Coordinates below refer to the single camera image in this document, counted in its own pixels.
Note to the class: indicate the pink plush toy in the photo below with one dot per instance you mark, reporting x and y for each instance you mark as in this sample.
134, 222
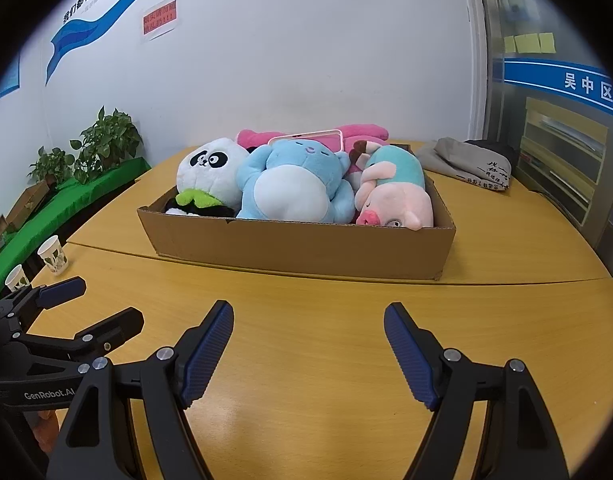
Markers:
361, 132

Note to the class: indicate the green table cloth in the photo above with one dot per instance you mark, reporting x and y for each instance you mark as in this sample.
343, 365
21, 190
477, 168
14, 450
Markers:
61, 210

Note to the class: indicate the large potted green plant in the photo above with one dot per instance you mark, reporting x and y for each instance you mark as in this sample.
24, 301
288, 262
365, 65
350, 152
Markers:
109, 140

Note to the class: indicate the panda plush toy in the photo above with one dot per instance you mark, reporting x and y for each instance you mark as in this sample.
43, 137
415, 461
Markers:
211, 165

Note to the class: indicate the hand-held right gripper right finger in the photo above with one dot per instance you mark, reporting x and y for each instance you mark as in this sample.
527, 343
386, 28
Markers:
409, 355

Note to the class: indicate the yellow sticky note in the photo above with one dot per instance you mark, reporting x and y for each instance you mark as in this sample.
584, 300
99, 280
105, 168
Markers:
547, 42
510, 44
527, 42

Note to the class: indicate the small brown cardboard carton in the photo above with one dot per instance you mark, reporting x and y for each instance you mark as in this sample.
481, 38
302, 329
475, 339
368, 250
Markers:
29, 200

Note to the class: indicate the blue plush toy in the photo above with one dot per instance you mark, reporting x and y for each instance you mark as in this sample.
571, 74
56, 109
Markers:
286, 190

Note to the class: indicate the brown cardboard box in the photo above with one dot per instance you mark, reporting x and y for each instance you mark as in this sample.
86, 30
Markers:
286, 250

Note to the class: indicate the red wall notice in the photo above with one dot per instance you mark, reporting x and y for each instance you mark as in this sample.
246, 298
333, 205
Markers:
160, 19

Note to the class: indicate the small potted green plant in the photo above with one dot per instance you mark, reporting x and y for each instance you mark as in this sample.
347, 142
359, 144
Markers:
51, 165

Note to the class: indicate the white paper cup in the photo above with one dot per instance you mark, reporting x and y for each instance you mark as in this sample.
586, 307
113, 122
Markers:
54, 255
16, 277

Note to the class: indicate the grey folded garment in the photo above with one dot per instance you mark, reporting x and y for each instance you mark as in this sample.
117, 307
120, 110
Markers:
456, 160

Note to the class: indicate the blue sign strip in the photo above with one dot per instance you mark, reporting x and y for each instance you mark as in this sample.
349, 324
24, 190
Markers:
561, 80

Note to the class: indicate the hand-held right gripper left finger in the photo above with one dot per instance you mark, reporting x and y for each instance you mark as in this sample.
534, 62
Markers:
211, 355

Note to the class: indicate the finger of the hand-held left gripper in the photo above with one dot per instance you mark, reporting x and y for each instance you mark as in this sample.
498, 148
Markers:
64, 290
121, 322

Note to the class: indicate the blue wave wall banner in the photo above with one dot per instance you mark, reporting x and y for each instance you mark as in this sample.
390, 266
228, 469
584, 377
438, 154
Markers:
76, 35

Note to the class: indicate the blue framed wall poster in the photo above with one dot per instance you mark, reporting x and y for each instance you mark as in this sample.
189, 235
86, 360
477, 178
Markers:
9, 80

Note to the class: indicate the wall document rack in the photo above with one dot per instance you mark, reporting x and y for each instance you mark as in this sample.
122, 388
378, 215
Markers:
561, 160

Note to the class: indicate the wooden desktop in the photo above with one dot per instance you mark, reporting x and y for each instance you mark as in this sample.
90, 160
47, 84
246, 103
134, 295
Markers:
311, 310

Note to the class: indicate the pig plush toy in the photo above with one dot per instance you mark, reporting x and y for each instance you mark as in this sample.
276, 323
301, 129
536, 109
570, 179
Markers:
396, 195

